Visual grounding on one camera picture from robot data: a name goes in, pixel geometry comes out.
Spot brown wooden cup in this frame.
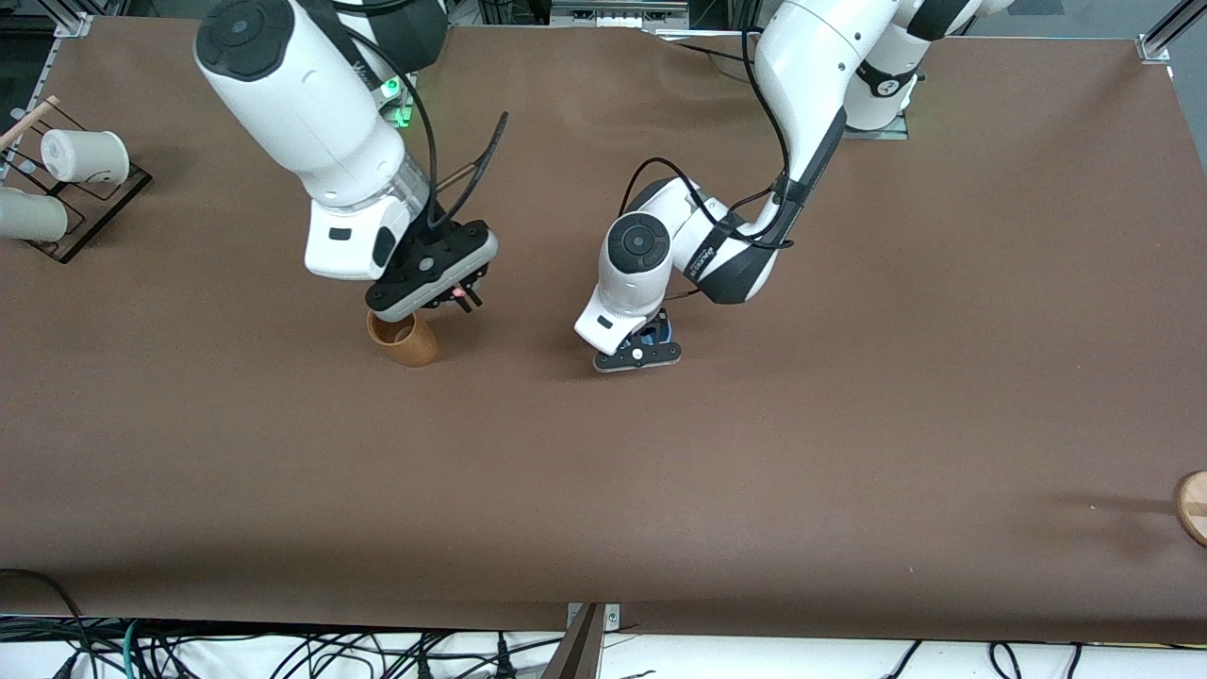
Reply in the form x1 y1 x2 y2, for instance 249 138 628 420
365 307 439 369

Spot white cup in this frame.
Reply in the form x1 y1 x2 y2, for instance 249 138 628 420
40 128 131 186
0 187 70 242

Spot grey metal equipment box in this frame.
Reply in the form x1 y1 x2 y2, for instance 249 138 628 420
550 0 691 29

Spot wooden rack peg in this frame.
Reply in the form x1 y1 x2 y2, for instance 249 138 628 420
0 95 60 152

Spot round wooden disc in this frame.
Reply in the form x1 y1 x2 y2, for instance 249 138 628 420
1174 470 1207 549

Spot aluminium corner profile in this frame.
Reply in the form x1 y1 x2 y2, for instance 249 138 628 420
1135 0 1207 67

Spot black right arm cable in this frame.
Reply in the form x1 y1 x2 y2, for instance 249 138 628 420
330 19 511 233

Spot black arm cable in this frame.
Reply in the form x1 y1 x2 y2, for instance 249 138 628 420
617 26 801 254
330 19 511 233

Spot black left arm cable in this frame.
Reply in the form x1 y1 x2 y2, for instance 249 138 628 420
617 26 801 254

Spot black left base cable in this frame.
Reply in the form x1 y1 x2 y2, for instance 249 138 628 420
651 26 767 69

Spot metal table edge bracket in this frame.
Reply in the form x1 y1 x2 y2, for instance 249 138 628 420
542 602 621 679

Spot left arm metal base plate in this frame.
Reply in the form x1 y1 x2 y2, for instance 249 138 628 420
842 111 912 141

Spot black wire rack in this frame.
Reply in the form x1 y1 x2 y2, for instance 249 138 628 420
0 99 153 265

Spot thick black floor cable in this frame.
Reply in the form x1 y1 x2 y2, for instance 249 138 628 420
0 568 95 679

